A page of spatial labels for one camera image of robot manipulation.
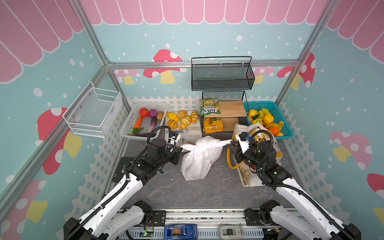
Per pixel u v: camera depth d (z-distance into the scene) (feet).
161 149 1.82
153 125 3.58
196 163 2.41
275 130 3.18
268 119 3.35
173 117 3.76
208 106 3.21
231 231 2.23
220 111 3.21
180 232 2.19
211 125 3.37
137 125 3.63
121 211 1.55
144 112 3.70
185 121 3.64
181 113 3.81
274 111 3.68
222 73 3.07
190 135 3.59
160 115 3.69
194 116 3.78
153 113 3.74
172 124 3.58
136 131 3.39
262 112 3.56
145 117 3.82
